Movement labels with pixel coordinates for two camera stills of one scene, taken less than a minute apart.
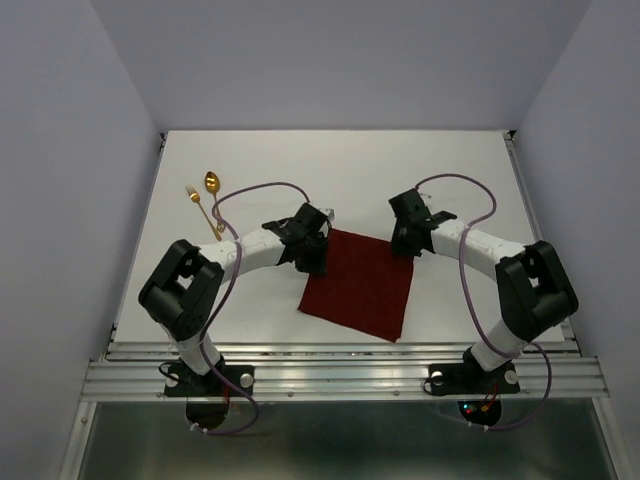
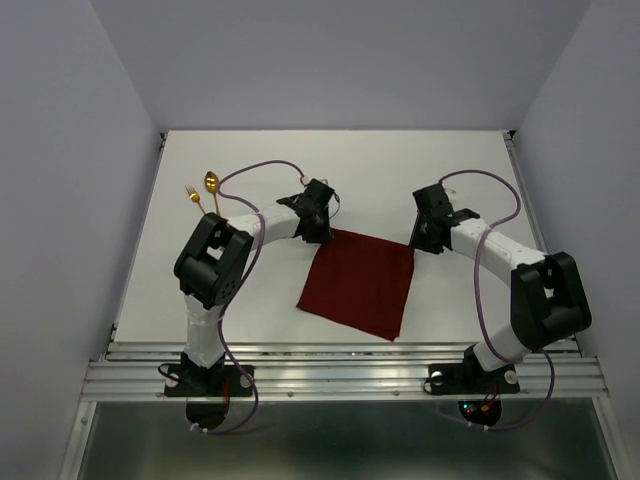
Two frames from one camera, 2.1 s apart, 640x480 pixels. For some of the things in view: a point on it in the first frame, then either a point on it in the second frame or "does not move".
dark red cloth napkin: x=365 y=285 does not move
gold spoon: x=212 y=184 does not move
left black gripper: x=318 y=266 to x=323 y=236
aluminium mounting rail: x=338 y=371 does not move
